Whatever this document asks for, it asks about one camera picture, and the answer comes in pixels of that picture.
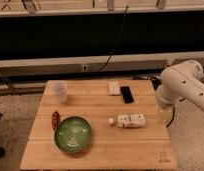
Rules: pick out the green ceramic bowl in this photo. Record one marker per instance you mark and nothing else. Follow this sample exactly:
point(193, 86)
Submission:
point(73, 134)

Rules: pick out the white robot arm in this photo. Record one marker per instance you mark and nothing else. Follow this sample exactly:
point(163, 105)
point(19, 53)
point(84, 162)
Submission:
point(180, 81)

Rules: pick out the clear plastic cup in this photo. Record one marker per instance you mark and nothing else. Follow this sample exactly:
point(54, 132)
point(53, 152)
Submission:
point(59, 89)

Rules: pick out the black smartphone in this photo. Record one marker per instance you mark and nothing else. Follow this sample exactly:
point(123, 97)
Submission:
point(126, 93)

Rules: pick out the white wall socket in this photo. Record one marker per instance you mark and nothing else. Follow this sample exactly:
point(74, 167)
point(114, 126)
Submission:
point(84, 67)

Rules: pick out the small red brown object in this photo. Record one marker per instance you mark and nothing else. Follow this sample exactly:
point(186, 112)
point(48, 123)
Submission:
point(55, 119)

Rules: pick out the white labelled plastic bottle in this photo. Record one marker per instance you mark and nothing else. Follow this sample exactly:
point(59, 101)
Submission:
point(128, 121)

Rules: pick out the translucent clear gripper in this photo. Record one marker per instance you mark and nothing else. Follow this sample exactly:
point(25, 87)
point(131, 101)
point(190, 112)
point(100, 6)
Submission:
point(164, 115)

